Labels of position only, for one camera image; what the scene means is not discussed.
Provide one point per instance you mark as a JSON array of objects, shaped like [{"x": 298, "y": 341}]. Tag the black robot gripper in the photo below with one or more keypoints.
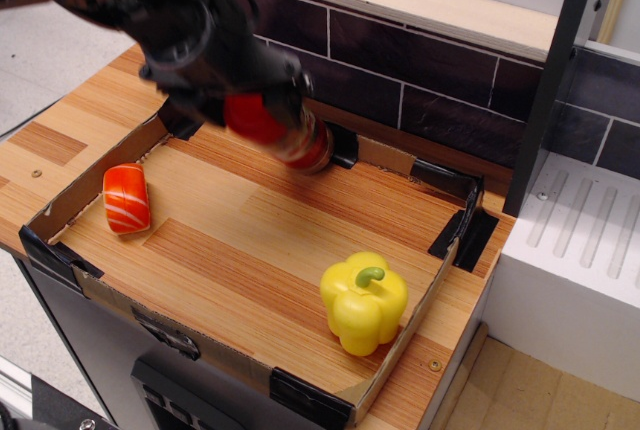
[{"x": 201, "y": 51}]

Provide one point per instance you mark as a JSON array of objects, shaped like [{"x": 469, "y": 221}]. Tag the red-capped basil spice bottle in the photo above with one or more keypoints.
[{"x": 307, "y": 151}]

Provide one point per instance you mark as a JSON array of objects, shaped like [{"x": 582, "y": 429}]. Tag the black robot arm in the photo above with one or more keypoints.
[{"x": 199, "y": 52}]

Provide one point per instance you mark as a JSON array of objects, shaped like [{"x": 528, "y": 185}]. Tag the cardboard fence with black tape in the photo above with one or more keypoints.
[{"x": 237, "y": 247}]

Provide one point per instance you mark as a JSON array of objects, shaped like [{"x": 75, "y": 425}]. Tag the salmon sushi toy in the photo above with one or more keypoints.
[{"x": 126, "y": 199}]

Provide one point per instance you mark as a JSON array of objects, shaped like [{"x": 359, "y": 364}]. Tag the yellow bell pepper toy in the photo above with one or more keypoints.
[{"x": 364, "y": 300}]

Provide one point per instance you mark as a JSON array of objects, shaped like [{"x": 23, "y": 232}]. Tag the black oven control panel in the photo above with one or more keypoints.
[{"x": 172, "y": 406}]

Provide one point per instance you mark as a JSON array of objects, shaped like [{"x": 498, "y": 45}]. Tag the white dish drainer sink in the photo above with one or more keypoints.
[{"x": 566, "y": 286}]

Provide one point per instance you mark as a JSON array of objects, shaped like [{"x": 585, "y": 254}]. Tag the black vertical post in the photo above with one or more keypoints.
[{"x": 572, "y": 29}]

